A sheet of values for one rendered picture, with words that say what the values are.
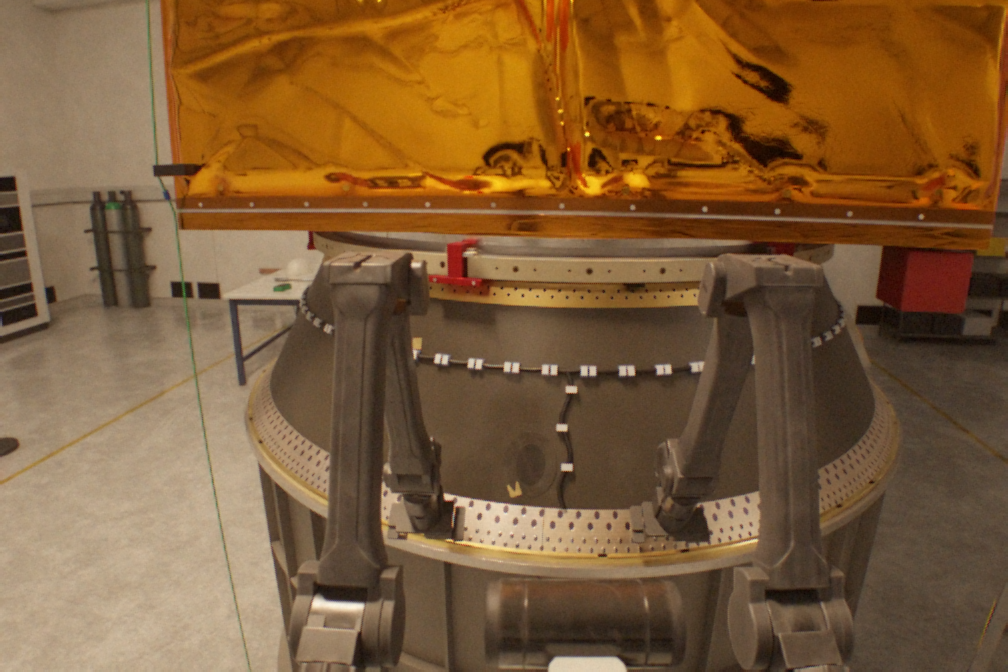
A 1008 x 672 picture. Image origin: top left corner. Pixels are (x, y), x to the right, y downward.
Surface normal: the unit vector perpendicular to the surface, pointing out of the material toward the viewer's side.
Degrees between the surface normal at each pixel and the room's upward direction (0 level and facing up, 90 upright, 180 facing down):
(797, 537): 67
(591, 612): 30
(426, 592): 90
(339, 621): 45
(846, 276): 90
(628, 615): 37
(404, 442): 112
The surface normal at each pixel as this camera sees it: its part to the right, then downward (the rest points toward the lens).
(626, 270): 0.03, 0.22
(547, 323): -0.13, -0.25
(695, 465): -0.03, 0.57
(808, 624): -0.02, -0.52
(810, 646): -0.01, -0.73
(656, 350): 0.11, -0.25
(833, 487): 0.34, -0.58
